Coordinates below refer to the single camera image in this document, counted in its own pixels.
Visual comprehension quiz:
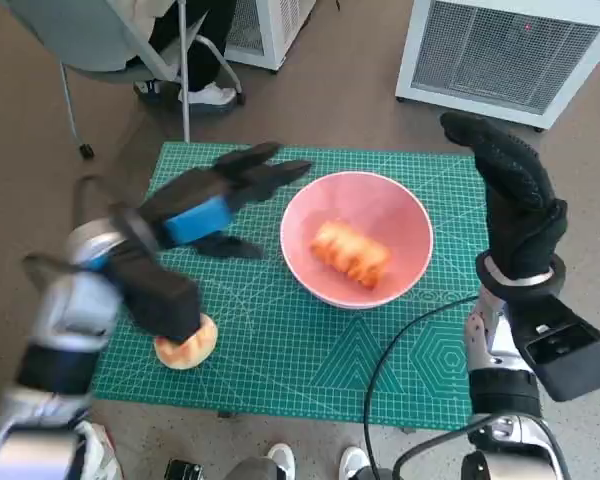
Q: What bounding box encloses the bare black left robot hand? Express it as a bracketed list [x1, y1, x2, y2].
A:
[129, 141, 314, 261]

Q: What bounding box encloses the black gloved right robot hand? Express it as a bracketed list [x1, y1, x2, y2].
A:
[438, 111, 569, 281]

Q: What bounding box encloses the pink bowl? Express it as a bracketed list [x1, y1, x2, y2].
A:
[279, 171, 435, 310]

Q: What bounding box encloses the round toy bread bun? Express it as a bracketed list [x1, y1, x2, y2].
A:
[153, 314, 220, 370]

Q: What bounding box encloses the long toy bread loaf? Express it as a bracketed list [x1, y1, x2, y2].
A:
[309, 218, 392, 291]

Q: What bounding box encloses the green cutting mat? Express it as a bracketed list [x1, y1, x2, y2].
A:
[90, 141, 491, 431]

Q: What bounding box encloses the large white grilled appliance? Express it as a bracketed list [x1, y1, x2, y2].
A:
[394, 0, 600, 132]

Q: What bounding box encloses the person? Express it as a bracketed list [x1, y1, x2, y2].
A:
[132, 0, 241, 106]
[227, 442, 381, 480]

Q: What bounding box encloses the small white grilled appliance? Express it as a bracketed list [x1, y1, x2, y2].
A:
[224, 0, 321, 71]

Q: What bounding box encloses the grey chair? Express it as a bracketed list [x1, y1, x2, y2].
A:
[2, 0, 245, 160]

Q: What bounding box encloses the black device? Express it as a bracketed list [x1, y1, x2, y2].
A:
[165, 457, 205, 480]

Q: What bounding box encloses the white plastic bag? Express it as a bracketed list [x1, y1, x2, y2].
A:
[69, 422, 122, 480]

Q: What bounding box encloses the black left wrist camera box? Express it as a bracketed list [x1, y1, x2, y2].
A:
[112, 239, 205, 345]

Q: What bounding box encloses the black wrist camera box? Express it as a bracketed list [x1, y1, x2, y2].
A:
[509, 294, 600, 403]
[112, 239, 205, 345]

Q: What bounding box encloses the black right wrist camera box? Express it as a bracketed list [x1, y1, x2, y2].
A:
[509, 294, 600, 403]

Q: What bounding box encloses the long black robot cable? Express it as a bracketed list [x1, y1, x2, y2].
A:
[363, 294, 481, 480]

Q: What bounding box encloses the short black robot cable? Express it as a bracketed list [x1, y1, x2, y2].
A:
[392, 412, 501, 480]

